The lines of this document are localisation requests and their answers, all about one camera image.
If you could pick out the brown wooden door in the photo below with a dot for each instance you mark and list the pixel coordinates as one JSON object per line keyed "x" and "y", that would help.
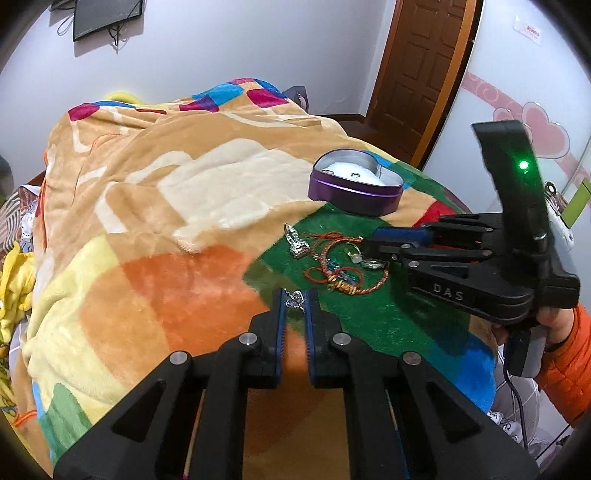
{"x": 415, "y": 69}

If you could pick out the purple heart-shaped tin box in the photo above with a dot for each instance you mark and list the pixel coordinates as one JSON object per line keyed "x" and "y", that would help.
{"x": 355, "y": 189}

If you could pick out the black wall television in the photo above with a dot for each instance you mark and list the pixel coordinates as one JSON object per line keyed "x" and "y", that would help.
{"x": 106, "y": 16}

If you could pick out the person's right forearm orange sleeve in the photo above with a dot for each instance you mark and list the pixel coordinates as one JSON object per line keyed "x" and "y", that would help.
{"x": 572, "y": 369}

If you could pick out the person's right hand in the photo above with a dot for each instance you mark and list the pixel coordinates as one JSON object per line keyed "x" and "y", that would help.
{"x": 556, "y": 323}

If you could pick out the yellow cloth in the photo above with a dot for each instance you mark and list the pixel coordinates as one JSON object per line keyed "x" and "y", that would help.
{"x": 11, "y": 295}

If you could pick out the white wardrobe with pink hearts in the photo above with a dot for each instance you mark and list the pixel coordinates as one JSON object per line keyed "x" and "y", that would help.
{"x": 521, "y": 87}

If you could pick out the white patterned object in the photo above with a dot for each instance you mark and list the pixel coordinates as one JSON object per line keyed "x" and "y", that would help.
{"x": 508, "y": 422}

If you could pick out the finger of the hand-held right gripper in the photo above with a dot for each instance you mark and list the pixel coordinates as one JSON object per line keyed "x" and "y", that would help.
{"x": 392, "y": 256}
{"x": 399, "y": 235}

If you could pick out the colourful fleece blanket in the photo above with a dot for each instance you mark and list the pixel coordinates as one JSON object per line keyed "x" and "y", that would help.
{"x": 161, "y": 207}

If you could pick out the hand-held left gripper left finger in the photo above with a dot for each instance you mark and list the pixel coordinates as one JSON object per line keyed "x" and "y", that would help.
{"x": 279, "y": 323}

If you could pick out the dark pillow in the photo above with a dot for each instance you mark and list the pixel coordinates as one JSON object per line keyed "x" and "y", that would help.
{"x": 298, "y": 96}

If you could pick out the small silver charm pendant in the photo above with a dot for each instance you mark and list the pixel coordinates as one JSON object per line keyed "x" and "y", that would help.
{"x": 294, "y": 299}

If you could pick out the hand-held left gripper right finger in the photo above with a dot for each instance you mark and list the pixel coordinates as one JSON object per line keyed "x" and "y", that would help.
{"x": 310, "y": 332}

